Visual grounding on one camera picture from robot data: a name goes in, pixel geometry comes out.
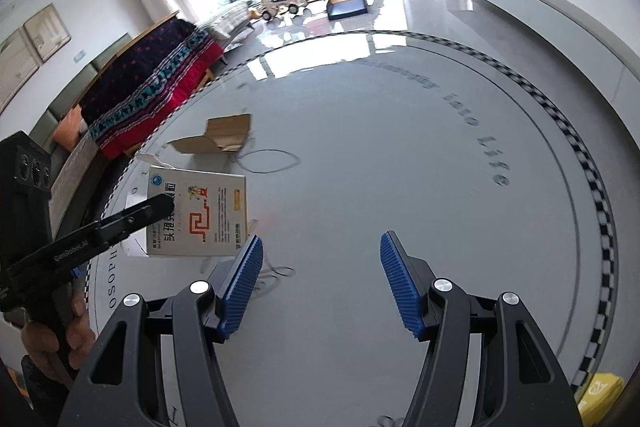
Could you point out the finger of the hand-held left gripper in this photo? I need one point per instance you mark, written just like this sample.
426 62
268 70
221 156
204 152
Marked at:
140 214

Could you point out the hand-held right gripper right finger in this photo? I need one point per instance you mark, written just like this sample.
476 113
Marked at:
400 287

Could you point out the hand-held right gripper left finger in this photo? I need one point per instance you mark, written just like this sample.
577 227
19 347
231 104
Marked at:
245 287

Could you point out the white medicine box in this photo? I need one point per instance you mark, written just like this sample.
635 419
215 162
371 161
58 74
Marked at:
210 207

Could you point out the person's left hand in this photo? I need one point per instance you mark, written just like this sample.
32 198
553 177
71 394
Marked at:
81 337

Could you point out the grey quilted sofa cover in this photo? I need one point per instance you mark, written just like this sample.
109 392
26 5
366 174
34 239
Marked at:
75 177

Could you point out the orange cushion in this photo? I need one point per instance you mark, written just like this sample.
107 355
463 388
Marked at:
70 127

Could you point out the brown cardboard box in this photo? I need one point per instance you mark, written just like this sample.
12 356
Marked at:
225 129

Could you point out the printed dark red blanket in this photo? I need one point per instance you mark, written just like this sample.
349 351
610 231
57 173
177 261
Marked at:
145 82

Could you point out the dark green sofa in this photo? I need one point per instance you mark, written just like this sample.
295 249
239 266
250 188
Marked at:
97 69

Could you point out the white striped bedding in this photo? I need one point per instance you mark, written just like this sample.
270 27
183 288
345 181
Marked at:
227 17

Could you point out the yellow container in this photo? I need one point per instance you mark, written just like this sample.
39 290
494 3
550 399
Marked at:
600 399

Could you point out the white ride-on toy car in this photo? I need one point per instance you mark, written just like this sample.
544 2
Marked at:
277 4

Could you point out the framed wall picture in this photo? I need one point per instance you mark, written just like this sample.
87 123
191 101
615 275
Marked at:
47 32
17 72

